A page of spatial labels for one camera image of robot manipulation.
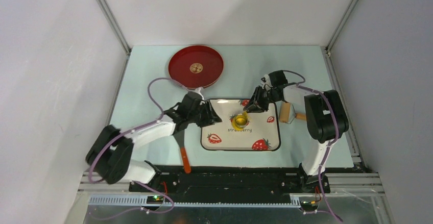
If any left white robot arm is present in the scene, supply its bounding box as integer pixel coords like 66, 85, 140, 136
85, 91, 222, 192

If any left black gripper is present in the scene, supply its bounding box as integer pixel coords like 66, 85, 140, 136
187, 99, 221, 128

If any orange handled metal scraper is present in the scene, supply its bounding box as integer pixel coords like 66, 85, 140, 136
173, 130, 191, 174

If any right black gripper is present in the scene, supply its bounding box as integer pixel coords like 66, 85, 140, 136
243, 85, 279, 113

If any yellow dough ball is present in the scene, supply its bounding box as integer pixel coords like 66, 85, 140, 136
231, 111, 251, 130

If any white strawberry print tray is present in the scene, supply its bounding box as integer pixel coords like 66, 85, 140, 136
201, 99, 281, 151

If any round red lacquer tray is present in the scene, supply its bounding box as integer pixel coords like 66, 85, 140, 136
167, 45, 225, 89

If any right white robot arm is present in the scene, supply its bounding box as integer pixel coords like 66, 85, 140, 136
243, 70, 349, 192

